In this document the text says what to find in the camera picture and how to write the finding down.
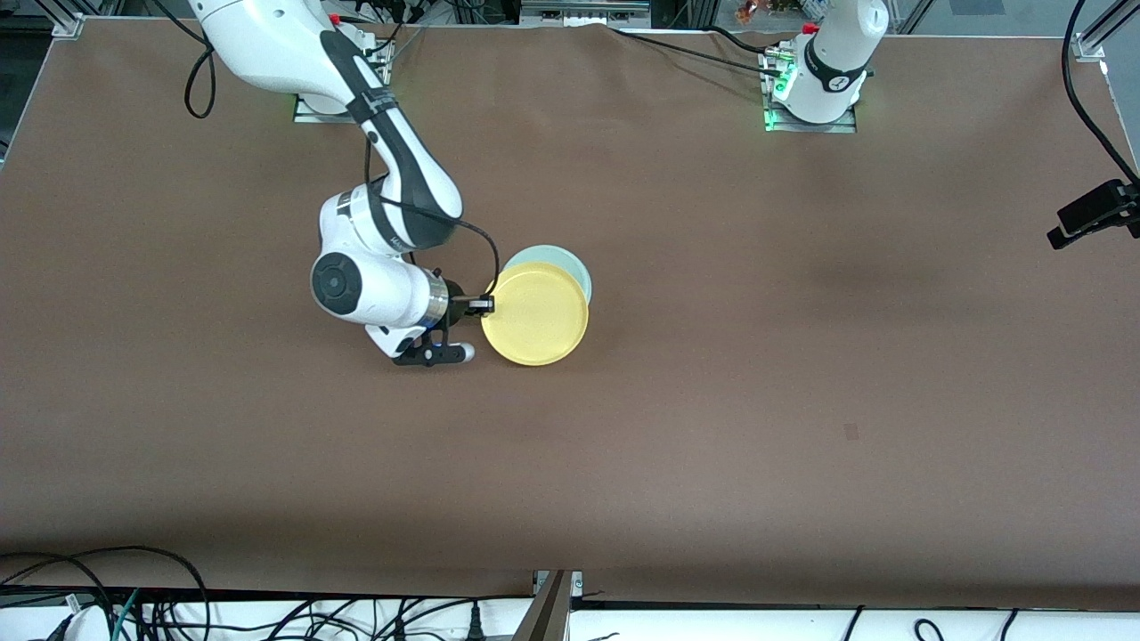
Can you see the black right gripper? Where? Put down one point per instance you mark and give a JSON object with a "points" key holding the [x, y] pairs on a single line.
{"points": [[455, 294]]}

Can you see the yellow round plate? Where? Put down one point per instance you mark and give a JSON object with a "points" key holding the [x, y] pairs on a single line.
{"points": [[534, 316]]}

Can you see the pale green round plate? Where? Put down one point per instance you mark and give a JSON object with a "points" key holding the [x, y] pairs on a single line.
{"points": [[570, 263]]}

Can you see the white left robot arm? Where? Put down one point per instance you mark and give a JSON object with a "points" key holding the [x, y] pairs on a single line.
{"points": [[828, 71]]}

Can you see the brown table cover sheet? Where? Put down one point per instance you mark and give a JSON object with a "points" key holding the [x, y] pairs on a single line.
{"points": [[623, 463]]}

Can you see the grey metal rack device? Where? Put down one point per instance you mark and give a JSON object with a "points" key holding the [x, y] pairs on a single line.
{"points": [[579, 13]]}

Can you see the aluminium profile beam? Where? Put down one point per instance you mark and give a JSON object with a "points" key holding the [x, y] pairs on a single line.
{"points": [[548, 614]]}

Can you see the black power plug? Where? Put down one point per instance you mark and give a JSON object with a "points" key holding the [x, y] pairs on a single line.
{"points": [[476, 623]]}

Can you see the white lower table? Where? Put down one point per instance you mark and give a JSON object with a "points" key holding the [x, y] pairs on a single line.
{"points": [[712, 628]]}

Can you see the white power adapter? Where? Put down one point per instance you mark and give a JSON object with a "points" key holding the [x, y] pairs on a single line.
{"points": [[85, 625]]}

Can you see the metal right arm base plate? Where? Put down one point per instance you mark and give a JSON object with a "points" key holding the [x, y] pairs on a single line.
{"points": [[312, 114]]}

